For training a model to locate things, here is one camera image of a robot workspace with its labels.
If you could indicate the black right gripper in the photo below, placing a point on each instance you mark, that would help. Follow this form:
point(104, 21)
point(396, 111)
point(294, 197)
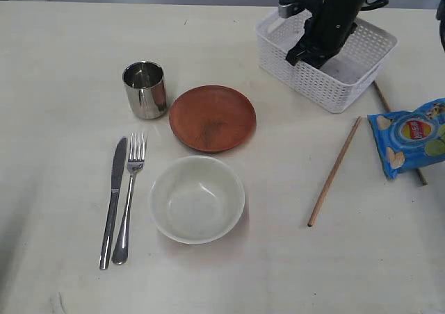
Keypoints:
point(326, 32)

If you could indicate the brown wooden chopstick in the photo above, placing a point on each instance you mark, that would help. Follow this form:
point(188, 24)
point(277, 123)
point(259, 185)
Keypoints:
point(333, 172)
point(388, 109)

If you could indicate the blue chips bag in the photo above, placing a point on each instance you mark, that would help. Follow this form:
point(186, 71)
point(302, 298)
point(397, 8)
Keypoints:
point(409, 140)

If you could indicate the grey ceramic bowl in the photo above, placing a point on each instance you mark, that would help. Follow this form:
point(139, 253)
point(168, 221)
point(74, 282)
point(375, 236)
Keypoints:
point(197, 200)

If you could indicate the brown round plate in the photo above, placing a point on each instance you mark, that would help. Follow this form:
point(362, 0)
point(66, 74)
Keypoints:
point(212, 118)

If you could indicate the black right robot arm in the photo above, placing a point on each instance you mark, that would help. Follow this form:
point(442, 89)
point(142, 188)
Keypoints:
point(376, 4)

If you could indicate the stainless steel fork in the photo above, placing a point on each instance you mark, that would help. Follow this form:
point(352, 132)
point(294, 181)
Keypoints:
point(135, 163)

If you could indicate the white perforated plastic basket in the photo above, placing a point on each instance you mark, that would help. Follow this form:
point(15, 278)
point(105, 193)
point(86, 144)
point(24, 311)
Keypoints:
point(342, 79)

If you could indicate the stainless steel knife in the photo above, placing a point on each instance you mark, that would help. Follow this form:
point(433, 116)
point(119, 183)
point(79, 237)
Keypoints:
point(116, 179)

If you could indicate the stainless steel cup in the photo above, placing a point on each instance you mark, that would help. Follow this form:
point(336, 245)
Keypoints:
point(145, 89)

